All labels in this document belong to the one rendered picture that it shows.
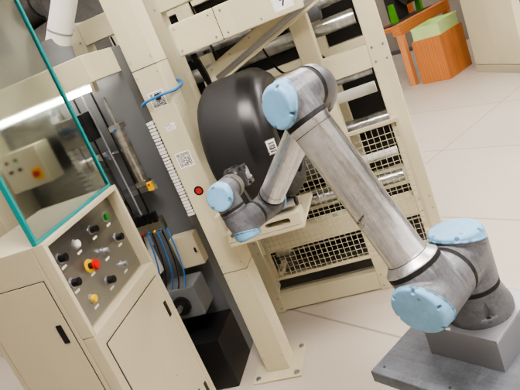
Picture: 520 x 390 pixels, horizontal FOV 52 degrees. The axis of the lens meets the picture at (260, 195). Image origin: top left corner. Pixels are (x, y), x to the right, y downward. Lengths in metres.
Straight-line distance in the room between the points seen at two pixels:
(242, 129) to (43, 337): 1.05
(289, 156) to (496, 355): 0.78
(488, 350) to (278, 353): 1.47
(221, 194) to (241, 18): 1.04
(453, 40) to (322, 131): 6.82
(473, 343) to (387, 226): 0.44
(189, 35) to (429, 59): 5.67
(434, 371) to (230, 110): 1.21
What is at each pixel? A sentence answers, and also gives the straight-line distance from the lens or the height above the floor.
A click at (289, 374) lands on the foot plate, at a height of 0.01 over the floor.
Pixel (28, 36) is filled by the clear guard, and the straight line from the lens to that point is 2.27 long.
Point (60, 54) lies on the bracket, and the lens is 2.91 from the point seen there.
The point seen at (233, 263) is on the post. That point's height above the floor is 0.66.
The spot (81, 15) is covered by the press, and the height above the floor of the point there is 2.26.
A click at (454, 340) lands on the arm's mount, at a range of 1.64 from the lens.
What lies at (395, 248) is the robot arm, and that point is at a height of 1.04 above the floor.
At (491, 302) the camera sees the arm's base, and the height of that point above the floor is 0.76.
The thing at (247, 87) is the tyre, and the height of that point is 1.43.
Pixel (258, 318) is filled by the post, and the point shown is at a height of 0.34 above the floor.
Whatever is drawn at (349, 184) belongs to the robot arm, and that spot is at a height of 1.22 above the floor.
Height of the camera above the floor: 1.66
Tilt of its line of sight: 17 degrees down
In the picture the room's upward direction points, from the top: 22 degrees counter-clockwise
